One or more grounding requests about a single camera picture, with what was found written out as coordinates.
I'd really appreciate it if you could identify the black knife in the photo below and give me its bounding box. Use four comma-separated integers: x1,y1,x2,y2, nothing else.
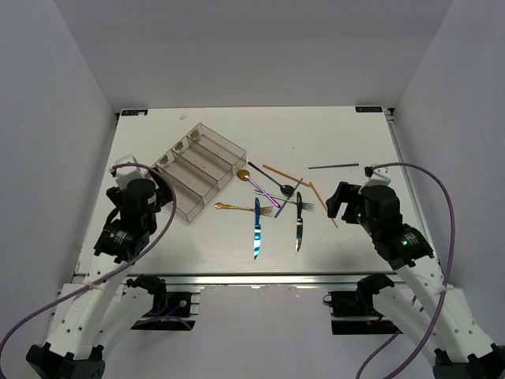
296,192,303,252

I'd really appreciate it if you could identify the dark blue chopstick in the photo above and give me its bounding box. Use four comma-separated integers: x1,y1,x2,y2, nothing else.
274,183,300,219
308,163,360,170

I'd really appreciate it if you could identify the black spoon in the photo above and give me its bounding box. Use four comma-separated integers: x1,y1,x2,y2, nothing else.
248,161,295,197

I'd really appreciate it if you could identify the blue knife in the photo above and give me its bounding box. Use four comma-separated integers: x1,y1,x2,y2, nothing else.
253,197,262,260

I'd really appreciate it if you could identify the gold bowl rainbow spoon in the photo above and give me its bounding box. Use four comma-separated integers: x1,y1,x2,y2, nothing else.
237,169,281,208

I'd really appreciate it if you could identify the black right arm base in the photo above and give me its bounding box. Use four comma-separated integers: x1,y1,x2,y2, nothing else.
323,273,399,336

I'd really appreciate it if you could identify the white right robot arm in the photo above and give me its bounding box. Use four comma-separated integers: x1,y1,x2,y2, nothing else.
326,182,504,378

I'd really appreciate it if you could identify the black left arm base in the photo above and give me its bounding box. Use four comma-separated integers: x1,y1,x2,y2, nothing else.
126,275,195,331

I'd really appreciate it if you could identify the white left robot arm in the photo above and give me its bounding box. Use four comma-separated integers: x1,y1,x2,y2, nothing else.
26,162,177,378

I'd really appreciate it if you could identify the rainbow fork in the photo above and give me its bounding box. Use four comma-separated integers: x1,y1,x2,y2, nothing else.
254,189,314,212

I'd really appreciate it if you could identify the gold ornate fork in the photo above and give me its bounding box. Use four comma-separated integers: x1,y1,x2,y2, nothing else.
214,202,274,216

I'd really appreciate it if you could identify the clear smoked compartment organizer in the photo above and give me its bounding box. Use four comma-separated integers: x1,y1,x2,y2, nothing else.
154,122,246,223

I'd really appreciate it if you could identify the blue label sticker left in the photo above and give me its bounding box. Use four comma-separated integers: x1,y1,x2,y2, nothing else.
120,109,148,117

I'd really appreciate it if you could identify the blue label sticker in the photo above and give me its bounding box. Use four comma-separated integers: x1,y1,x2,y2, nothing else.
355,106,383,113
120,109,148,117

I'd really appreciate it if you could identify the blue label sticker right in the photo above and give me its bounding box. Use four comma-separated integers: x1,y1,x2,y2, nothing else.
355,106,383,113

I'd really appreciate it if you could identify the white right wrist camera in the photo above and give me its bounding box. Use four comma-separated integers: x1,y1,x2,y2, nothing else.
363,165,391,187

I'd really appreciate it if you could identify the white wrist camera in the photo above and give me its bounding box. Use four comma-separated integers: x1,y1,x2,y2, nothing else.
109,155,144,190
363,165,391,187

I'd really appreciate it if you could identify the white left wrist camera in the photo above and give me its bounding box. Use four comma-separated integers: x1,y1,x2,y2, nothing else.
109,155,144,190

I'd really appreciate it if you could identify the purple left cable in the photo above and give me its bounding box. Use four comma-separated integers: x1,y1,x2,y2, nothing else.
0,163,178,379

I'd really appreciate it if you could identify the purple cable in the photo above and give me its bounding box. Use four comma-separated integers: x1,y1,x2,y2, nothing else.
0,163,178,379
356,162,456,379

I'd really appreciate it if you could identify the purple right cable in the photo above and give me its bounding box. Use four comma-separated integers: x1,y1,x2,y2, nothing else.
356,162,456,379

